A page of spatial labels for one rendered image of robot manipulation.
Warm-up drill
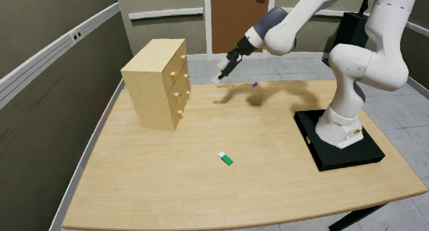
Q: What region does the tan wooden chest of drawers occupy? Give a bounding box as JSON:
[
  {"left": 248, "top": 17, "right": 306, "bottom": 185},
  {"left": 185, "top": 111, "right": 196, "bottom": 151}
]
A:
[{"left": 120, "top": 39, "right": 186, "bottom": 132}]

